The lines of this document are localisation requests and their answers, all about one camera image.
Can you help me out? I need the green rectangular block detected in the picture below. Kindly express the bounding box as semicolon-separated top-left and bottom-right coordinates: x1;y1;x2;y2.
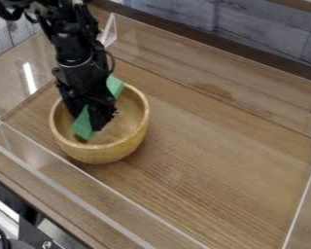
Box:
73;76;125;140

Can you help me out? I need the clear acrylic corner bracket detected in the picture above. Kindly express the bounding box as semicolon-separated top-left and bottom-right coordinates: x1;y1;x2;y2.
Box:
99;14;118;48

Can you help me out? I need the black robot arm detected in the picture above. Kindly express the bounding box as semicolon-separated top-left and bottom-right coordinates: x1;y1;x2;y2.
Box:
0;0;117;131

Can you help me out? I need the black cable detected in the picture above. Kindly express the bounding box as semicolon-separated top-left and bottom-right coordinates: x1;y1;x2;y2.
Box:
0;224;12;249

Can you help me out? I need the clear acrylic tray wall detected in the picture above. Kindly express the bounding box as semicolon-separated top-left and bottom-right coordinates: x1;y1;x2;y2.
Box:
0;17;311;249

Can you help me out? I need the wooden bowl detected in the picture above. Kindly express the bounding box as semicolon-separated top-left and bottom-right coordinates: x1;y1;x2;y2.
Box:
50;84;151;164

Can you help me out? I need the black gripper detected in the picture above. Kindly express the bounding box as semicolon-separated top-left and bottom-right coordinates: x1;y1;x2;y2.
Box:
54;48;117;131

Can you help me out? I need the black metal table bracket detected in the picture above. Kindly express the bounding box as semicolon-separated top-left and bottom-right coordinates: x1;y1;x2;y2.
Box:
19;215;66;249

